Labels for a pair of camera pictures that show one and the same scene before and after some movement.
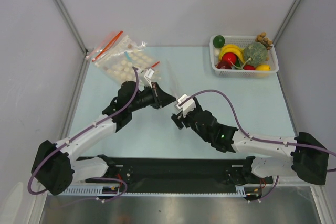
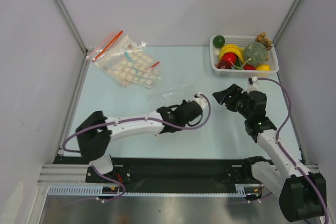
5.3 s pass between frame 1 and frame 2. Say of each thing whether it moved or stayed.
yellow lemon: stayed
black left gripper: moved
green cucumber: stayed
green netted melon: stayed
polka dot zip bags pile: stayed
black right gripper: moved
